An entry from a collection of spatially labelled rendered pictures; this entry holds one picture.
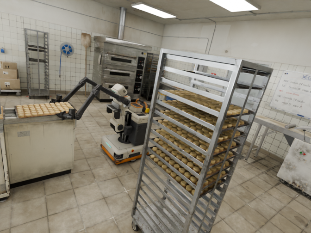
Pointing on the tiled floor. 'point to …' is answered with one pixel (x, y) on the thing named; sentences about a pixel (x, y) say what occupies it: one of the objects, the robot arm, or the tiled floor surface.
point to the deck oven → (119, 66)
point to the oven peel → (85, 38)
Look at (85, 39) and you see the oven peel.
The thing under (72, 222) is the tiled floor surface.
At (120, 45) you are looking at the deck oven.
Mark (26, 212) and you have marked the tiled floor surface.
